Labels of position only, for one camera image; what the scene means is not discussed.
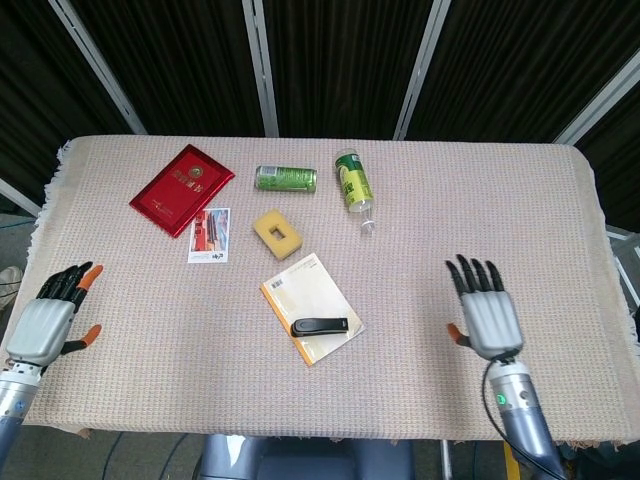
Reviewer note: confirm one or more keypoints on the orange-edged notebook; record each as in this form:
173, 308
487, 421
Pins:
305, 292

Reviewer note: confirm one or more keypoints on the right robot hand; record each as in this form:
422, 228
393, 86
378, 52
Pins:
492, 322

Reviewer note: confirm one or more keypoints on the grey metal frame post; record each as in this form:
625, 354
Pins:
595, 95
17, 195
262, 70
100, 70
420, 75

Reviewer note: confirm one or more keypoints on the yellow sponge with hole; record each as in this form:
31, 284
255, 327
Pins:
290, 240

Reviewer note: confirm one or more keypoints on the black stapler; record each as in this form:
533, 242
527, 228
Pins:
320, 326

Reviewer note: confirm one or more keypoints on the clear bottle green label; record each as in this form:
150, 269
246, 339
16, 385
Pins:
354, 185

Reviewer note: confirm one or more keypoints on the dark pleated curtain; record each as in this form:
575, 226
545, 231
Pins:
340, 60

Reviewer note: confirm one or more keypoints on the green drink can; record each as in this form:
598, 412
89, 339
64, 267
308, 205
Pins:
287, 179

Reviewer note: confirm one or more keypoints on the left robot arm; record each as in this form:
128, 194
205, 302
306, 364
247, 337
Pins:
15, 395

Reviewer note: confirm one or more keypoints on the red certificate booklet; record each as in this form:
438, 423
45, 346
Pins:
175, 192

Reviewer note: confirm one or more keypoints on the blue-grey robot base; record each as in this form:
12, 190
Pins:
300, 457

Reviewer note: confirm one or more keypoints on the beige woven tablecloth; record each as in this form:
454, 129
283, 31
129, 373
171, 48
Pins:
400, 300

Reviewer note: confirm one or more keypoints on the picture postcard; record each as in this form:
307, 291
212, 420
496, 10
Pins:
212, 235

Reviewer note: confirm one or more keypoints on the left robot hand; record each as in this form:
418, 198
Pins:
42, 327

